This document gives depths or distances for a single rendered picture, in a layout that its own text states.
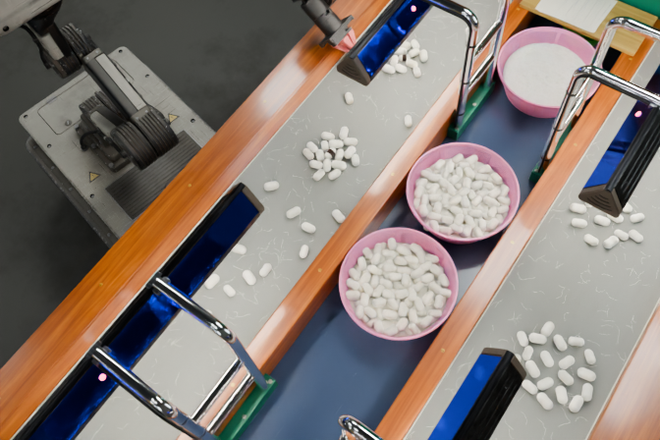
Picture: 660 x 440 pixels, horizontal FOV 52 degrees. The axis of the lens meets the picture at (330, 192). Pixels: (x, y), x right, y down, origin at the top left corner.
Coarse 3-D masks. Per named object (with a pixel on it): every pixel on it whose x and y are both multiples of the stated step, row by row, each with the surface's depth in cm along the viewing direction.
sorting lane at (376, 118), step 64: (512, 0) 192; (448, 64) 183; (320, 128) 176; (384, 128) 175; (256, 192) 169; (320, 192) 167; (256, 256) 160; (192, 320) 154; (256, 320) 153; (192, 384) 147
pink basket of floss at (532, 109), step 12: (516, 36) 183; (528, 36) 185; (540, 36) 185; (552, 36) 184; (564, 36) 183; (576, 36) 181; (504, 48) 181; (516, 48) 185; (576, 48) 183; (588, 48) 180; (504, 60) 183; (588, 60) 181; (504, 84) 176; (516, 96) 174; (588, 96) 172; (528, 108) 177; (540, 108) 174; (552, 108) 171
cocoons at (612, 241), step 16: (576, 208) 159; (624, 208) 158; (576, 224) 157; (608, 224) 156; (592, 240) 154; (608, 240) 154; (624, 240) 155; (640, 240) 154; (544, 336) 145; (560, 336) 145; (528, 352) 144; (544, 352) 143; (592, 352) 143; (528, 368) 142; (528, 384) 140; (544, 384) 140; (544, 400) 139; (560, 400) 139; (576, 400) 138
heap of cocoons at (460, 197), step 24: (432, 168) 170; (456, 168) 169; (480, 168) 167; (432, 192) 165; (456, 192) 166; (480, 192) 164; (504, 192) 164; (432, 216) 162; (456, 216) 162; (480, 216) 162; (504, 216) 162; (480, 240) 159
